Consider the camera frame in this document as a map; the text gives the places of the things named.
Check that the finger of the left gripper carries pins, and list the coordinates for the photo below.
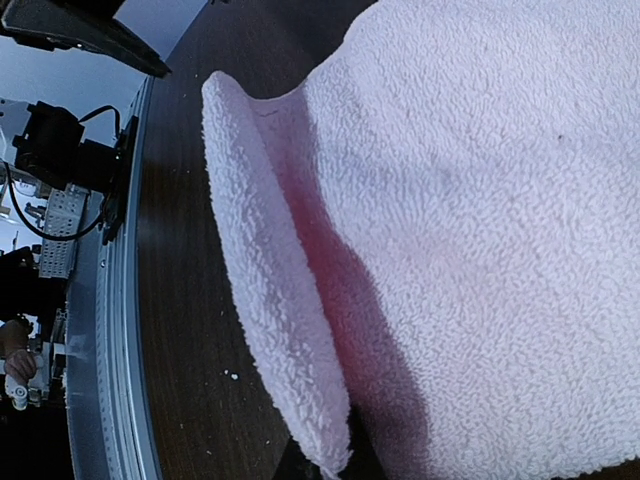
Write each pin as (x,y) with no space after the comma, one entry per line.
(84,25)

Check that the aluminium front rail frame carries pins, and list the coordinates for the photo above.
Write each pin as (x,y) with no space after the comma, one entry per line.
(108,413)

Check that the pink towel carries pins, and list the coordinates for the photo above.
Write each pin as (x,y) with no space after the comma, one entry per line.
(440,227)

